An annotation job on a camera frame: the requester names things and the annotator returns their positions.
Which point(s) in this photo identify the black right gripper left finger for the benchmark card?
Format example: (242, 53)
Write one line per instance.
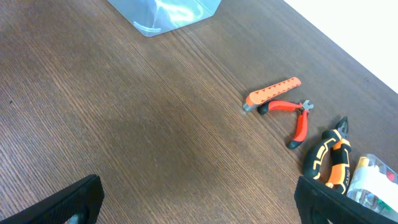
(78, 203)

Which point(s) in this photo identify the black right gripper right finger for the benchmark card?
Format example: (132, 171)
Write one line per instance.
(317, 203)

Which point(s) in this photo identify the clear bag of wall plugs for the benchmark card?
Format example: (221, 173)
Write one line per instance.
(374, 186)

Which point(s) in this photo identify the black orange yellow pliers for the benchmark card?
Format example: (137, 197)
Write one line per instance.
(335, 143)

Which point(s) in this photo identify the small red cutting pliers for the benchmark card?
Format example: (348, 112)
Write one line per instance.
(302, 121)

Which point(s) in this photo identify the orange bit holder strip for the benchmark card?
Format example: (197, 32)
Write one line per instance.
(259, 97)

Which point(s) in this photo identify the clear plastic container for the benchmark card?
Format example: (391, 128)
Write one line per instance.
(154, 17)

